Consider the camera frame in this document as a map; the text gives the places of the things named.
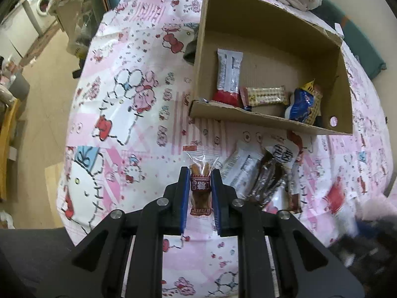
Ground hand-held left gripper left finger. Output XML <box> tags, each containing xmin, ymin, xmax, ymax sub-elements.
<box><xmin>71</xmin><ymin>167</ymin><xmax>190</xmax><ymax>298</ymax></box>

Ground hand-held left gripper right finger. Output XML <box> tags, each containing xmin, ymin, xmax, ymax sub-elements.
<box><xmin>212</xmin><ymin>169</ymin><xmax>365</xmax><ymax>298</ymax></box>

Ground clear packet with brown snack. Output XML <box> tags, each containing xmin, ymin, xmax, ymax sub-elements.
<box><xmin>182</xmin><ymin>144</ymin><xmax>220</xmax><ymax>221</ymax></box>

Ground beige patterned snack bar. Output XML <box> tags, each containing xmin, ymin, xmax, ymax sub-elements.
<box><xmin>239</xmin><ymin>86</ymin><xmax>289</xmax><ymax>108</ymax></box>

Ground red white wafer packet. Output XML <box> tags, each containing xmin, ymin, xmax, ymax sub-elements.
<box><xmin>212</xmin><ymin>49</ymin><xmax>243</xmax><ymax>106</ymax></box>

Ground blue cookie packet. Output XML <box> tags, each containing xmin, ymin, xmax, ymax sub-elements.
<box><xmin>284</xmin><ymin>87</ymin><xmax>320</xmax><ymax>125</ymax></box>

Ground brown cardboard box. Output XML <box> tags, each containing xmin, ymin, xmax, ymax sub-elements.
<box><xmin>189</xmin><ymin>0</ymin><xmax>354</xmax><ymax>135</ymax></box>

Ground yellow patterned snack packet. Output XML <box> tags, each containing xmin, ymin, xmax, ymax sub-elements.
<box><xmin>302</xmin><ymin>80</ymin><xmax>324</xmax><ymax>126</ymax></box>

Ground pink fuzzy clothing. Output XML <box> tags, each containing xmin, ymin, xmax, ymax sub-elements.
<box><xmin>357</xmin><ymin>189</ymin><xmax>397</xmax><ymax>224</ymax></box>

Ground dark brown glossy snack packet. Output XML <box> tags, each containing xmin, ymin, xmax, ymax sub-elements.
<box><xmin>245</xmin><ymin>152</ymin><xmax>287</xmax><ymax>205</ymax></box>

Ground brown chocolate bar packet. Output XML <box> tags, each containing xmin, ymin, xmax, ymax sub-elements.
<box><xmin>287</xmin><ymin>161</ymin><xmax>303</xmax><ymax>213</ymax></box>

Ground white packet with black print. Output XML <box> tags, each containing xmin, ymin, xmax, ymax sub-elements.
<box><xmin>264</xmin><ymin>130</ymin><xmax>303</xmax><ymax>162</ymax></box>

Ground pink cartoon printed bedsheet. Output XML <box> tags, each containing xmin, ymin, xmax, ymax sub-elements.
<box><xmin>56</xmin><ymin>0</ymin><xmax>391</xmax><ymax>298</ymax></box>

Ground dark grey sock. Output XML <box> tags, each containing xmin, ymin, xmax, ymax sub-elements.
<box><xmin>183</xmin><ymin>39</ymin><xmax>197</xmax><ymax>66</ymax></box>

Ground grey clothing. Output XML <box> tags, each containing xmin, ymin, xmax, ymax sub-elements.
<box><xmin>0</xmin><ymin>228</ymin><xmax>81</xmax><ymax>298</ymax></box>

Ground yellow wooden furniture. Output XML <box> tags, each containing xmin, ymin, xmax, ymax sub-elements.
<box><xmin>0</xmin><ymin>99</ymin><xmax>21</xmax><ymax>201</ymax></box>

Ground grey waste bin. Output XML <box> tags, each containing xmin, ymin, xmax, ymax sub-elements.
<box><xmin>9</xmin><ymin>71</ymin><xmax>31</xmax><ymax>100</ymax></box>

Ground teal padded bed panel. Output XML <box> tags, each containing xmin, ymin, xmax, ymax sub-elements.
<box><xmin>310</xmin><ymin>0</ymin><xmax>387</xmax><ymax>78</ymax></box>

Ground white kitchen base cabinets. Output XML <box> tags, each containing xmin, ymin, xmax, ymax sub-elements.
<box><xmin>0</xmin><ymin>6</ymin><xmax>41</xmax><ymax>59</ymax></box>

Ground white washing machine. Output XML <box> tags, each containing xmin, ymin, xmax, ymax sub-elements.
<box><xmin>23</xmin><ymin>0</ymin><xmax>58</xmax><ymax>35</ymax></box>

